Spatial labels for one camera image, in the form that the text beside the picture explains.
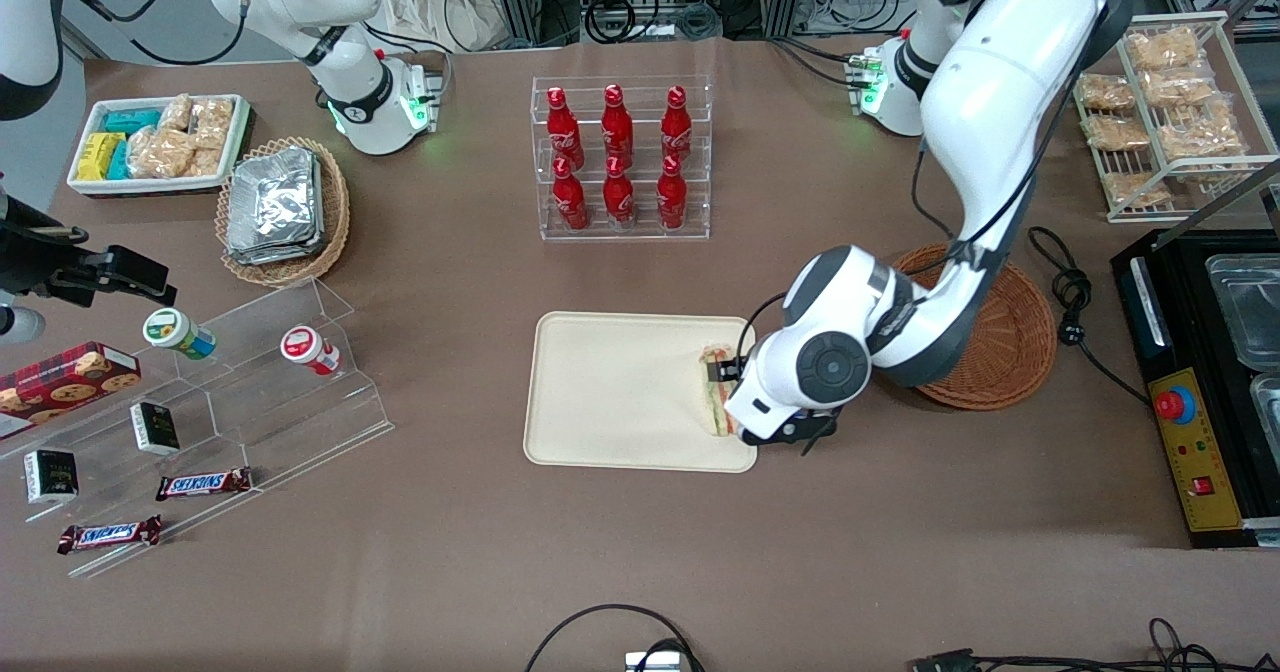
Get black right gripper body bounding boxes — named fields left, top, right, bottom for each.
left=0, top=195, right=113, bottom=310

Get sandwich with lettuce filling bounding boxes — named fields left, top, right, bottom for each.
left=699, top=344, right=739, bottom=439

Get cream plastic tray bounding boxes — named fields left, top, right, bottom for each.
left=523, top=311, right=759, bottom=474

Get foil-wrapped sandwich pack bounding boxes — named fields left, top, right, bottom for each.
left=228, top=146, right=319, bottom=253
left=226, top=157, right=328, bottom=267

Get oval wicker basket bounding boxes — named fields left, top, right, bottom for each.
left=214, top=136, right=352, bottom=289

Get round wicker basket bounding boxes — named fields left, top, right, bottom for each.
left=888, top=241, right=1059, bottom=412

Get green-lidded small jar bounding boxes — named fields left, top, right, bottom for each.
left=141, top=307, right=218, bottom=362

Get white rectangular snack bin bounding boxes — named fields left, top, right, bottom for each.
left=66, top=93, right=252, bottom=198

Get yellow snack pack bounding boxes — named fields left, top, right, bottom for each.
left=76, top=131, right=127, bottom=183

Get red tartan cookie box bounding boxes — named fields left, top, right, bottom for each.
left=0, top=341, right=143, bottom=441

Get small black tea box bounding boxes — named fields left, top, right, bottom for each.
left=129, top=401, right=182, bottom=457
left=23, top=448, right=80, bottom=506

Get clear acrylic bottle rack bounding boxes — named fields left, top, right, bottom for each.
left=529, top=74, right=714, bottom=244

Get red cola bottle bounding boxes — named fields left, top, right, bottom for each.
left=552, top=157, right=590, bottom=232
left=602, top=155, right=637, bottom=230
left=660, top=84, right=694, bottom=161
left=545, top=86, right=585, bottom=168
left=600, top=83, right=635, bottom=165
left=655, top=154, right=689, bottom=231

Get red-lidded small jar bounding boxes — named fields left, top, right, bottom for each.
left=279, top=324, right=342, bottom=378

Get clear acrylic stepped display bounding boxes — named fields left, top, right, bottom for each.
left=0, top=276, right=395, bottom=580

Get Snickers chocolate bar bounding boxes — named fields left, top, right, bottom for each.
left=154, top=466, right=254, bottom=503
left=56, top=514, right=164, bottom=556

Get red emergency stop button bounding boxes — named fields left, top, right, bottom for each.
left=1154, top=383, right=1199, bottom=426

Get white cloth bag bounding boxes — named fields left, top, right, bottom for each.
left=378, top=0, right=523, bottom=54

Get clear bag of fried snacks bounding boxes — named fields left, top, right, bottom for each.
left=1126, top=26, right=1202, bottom=72
left=1158, top=102, right=1247, bottom=162
left=1084, top=114, right=1152, bottom=152
left=1099, top=171, right=1173, bottom=209
left=1139, top=66, right=1218, bottom=109
left=1077, top=73, right=1138, bottom=114

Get black appliance with yellow panel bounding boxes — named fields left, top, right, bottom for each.
left=1109, top=222, right=1280, bottom=551

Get steel food pan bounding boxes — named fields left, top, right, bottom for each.
left=1249, top=372, right=1280, bottom=445
left=1204, top=252, right=1280, bottom=372

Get aluminium profile bar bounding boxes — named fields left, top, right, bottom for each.
left=1150, top=160, right=1280, bottom=253

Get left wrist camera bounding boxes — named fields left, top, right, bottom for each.
left=772, top=412, right=841, bottom=456

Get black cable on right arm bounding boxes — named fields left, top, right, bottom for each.
left=58, top=0, right=253, bottom=67

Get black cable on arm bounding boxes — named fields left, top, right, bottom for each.
left=908, top=0, right=1137, bottom=273
left=58, top=0, right=253, bottom=67

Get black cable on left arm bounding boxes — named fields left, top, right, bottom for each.
left=908, top=0, right=1137, bottom=273

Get black looped cable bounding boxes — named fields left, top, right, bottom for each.
left=524, top=603, right=703, bottom=672

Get black power cable with plug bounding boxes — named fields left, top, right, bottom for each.
left=1027, top=224, right=1153, bottom=405

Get black cable bundle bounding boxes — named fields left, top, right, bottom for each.
left=908, top=616, right=1280, bottom=672

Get white wire rack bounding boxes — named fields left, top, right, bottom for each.
left=1073, top=10, right=1280, bottom=225

